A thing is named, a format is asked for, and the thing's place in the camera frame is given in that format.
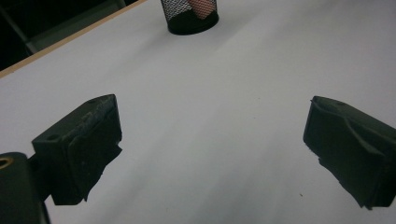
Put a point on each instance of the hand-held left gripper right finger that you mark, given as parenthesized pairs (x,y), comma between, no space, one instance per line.
(355,146)

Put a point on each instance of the pink hairbrush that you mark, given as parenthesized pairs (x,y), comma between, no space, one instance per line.
(202,7)

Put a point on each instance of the black mesh cup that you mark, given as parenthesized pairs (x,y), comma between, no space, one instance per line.
(186,23)

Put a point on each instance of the grey metal frame bar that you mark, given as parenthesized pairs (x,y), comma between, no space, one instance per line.
(68,29)

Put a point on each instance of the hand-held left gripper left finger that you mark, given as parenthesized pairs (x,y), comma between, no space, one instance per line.
(81,146)

